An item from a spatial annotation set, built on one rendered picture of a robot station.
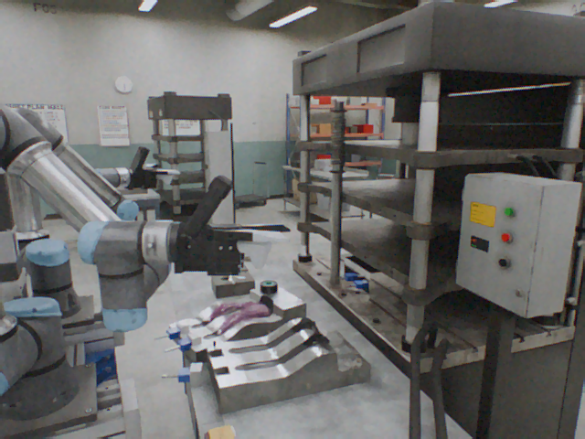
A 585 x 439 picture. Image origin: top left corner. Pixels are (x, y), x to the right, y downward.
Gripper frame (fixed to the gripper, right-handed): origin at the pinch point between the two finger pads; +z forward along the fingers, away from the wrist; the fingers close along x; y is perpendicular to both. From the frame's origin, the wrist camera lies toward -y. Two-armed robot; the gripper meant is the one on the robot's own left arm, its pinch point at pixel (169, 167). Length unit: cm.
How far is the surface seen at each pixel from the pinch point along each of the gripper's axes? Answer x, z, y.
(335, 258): 42, 76, 47
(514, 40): 110, 56, -61
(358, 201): 54, 69, 11
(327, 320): 67, 35, 57
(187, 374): 58, -33, 54
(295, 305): 60, 20, 47
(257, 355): 72, -16, 48
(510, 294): 133, 29, 15
